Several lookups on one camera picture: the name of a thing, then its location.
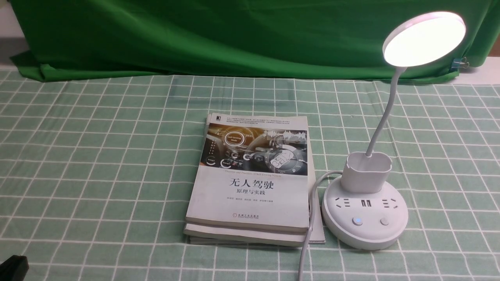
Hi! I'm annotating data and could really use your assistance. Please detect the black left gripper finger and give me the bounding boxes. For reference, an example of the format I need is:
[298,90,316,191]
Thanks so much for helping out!
[0,255,30,281]

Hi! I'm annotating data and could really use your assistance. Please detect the white desk lamp with socket base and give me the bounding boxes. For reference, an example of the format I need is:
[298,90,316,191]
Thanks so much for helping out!
[321,11,466,251]

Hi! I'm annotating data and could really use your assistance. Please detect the green backdrop cloth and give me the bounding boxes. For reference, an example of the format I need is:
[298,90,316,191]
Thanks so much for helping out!
[11,0,499,83]

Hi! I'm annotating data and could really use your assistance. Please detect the top self-driving textbook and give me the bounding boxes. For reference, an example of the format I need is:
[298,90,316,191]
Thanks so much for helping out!
[186,113,310,233]

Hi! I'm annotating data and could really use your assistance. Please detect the blue binder clip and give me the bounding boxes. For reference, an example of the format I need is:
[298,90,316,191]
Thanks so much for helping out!
[450,57,470,72]

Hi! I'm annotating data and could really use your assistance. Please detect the white power cable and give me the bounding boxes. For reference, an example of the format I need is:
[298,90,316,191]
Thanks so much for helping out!
[298,170,343,281]

